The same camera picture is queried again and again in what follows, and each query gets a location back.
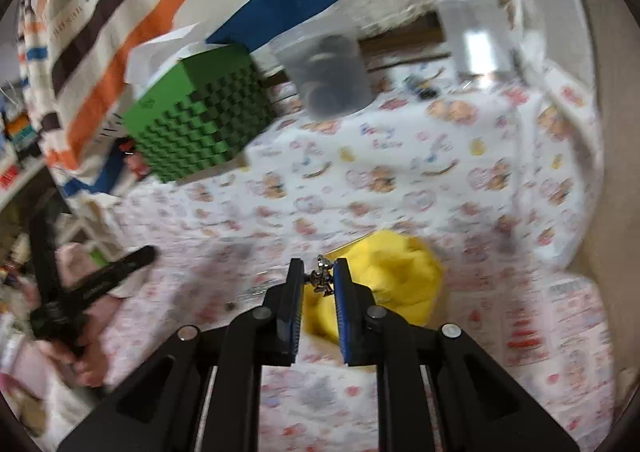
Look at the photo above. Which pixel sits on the printed tablecloth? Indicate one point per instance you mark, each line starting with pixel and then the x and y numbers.
pixel 400 157

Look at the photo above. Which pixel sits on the white tissue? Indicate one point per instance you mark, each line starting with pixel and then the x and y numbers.
pixel 150 55

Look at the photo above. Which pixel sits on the clear spray bottle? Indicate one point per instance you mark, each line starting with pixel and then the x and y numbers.
pixel 470 22

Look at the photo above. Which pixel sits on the cluttered shelf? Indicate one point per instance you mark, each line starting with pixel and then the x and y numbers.
pixel 20 157

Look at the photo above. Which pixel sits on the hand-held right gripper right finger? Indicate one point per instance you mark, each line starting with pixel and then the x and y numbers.
pixel 342 327

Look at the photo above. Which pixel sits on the yellow octagonal box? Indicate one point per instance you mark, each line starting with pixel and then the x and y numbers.
pixel 434 302

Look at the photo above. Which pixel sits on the yellow cloth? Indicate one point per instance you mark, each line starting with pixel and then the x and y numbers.
pixel 395 272

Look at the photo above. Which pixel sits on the green checkered tissue box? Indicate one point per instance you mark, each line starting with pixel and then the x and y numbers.
pixel 200 122

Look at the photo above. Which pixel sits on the person's left hand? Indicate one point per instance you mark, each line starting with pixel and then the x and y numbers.
pixel 92 362

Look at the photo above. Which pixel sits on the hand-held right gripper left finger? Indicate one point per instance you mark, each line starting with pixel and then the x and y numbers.
pixel 296 327

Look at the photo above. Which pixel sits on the silver jewelry piece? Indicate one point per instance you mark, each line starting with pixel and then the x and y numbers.
pixel 320 277

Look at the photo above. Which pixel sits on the clear plastic container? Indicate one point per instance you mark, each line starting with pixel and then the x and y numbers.
pixel 325 77

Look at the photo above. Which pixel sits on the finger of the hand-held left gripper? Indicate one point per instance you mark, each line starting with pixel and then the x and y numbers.
pixel 110 277
pixel 45 262

